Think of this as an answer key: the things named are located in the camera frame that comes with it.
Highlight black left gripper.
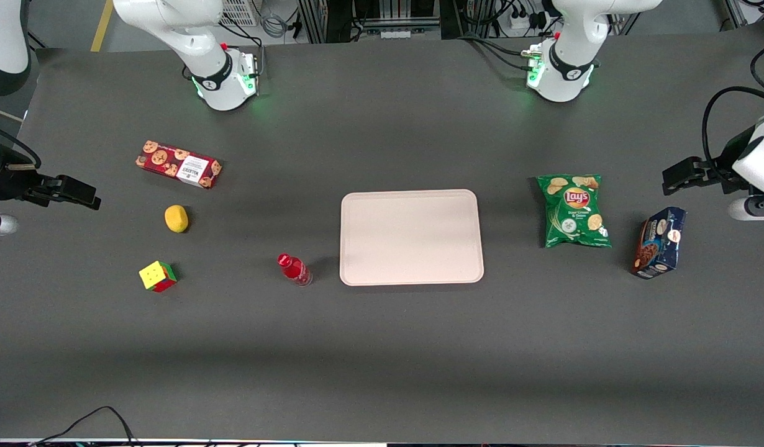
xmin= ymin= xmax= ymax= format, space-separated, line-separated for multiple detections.
xmin=662 ymin=127 xmax=760 ymax=197

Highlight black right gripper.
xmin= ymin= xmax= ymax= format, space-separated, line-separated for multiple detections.
xmin=0 ymin=161 xmax=102 ymax=211

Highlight red coke bottle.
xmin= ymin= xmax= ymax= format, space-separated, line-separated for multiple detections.
xmin=277 ymin=253 xmax=313 ymax=287

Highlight beige plastic tray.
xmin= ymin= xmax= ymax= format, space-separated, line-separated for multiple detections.
xmin=339 ymin=189 xmax=485 ymax=287

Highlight blue chocolate cookie box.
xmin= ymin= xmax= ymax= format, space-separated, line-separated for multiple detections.
xmin=629 ymin=206 xmax=688 ymax=280

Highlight yellow lemon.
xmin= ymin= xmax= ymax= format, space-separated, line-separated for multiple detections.
xmin=164 ymin=204 xmax=190 ymax=234

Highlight red cookie box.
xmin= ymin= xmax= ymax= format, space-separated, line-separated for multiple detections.
xmin=135 ymin=140 xmax=223 ymax=190

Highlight colourful puzzle cube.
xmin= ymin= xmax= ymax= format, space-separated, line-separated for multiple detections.
xmin=139 ymin=260 xmax=178 ymax=294

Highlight green Lay's chips bag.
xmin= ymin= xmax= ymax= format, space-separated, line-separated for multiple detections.
xmin=536 ymin=174 xmax=612 ymax=249

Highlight white vented box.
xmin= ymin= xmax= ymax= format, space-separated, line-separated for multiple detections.
xmin=219 ymin=0 xmax=260 ymax=28

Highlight dark equipment rack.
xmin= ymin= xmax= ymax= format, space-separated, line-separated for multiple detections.
xmin=297 ymin=0 xmax=465 ymax=44

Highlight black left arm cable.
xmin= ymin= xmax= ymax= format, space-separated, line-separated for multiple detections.
xmin=701 ymin=86 xmax=764 ymax=169

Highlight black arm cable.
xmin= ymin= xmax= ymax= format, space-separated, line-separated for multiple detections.
xmin=701 ymin=86 xmax=764 ymax=169
xmin=0 ymin=123 xmax=42 ymax=169

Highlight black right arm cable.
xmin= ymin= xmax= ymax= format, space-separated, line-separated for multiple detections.
xmin=0 ymin=123 xmax=42 ymax=169

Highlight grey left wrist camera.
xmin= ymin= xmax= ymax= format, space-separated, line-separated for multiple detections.
xmin=727 ymin=195 xmax=764 ymax=222

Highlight thin black table-edge cable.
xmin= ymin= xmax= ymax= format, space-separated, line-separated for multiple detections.
xmin=29 ymin=405 xmax=137 ymax=447

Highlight black left base cables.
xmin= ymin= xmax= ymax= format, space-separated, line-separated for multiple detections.
xmin=458 ymin=32 xmax=544 ymax=72

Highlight grey coiled cable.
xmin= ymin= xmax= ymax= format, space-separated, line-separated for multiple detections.
xmin=260 ymin=11 xmax=291 ymax=39

